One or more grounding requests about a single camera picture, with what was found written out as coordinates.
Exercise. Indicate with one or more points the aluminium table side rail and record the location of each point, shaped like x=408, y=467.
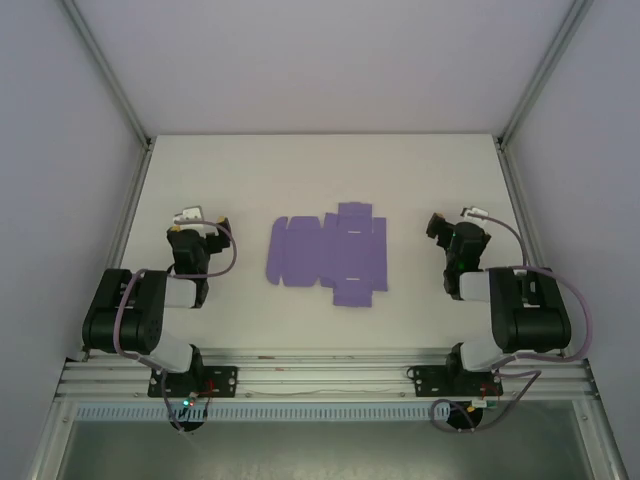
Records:
x=525, y=220
x=127, y=215

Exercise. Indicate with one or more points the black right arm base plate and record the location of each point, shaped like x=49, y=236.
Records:
x=430, y=381

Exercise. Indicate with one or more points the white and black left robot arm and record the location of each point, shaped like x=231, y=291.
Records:
x=125, y=320

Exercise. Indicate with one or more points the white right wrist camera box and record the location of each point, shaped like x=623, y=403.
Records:
x=475, y=212

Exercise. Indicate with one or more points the grey metal sheet panel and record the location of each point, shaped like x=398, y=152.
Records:
x=320, y=452

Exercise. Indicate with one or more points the purple paper box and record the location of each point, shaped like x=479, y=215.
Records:
x=330, y=250

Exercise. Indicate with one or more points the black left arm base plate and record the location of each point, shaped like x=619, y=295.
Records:
x=225, y=381

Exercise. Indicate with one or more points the aluminium mounting rail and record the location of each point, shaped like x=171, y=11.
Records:
x=325, y=380

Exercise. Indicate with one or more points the small circuit board green light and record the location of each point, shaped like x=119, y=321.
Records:
x=190, y=401

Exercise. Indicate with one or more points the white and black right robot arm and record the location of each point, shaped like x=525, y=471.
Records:
x=530, y=320

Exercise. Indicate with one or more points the aluminium frame post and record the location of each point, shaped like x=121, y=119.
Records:
x=545, y=70
x=107, y=75

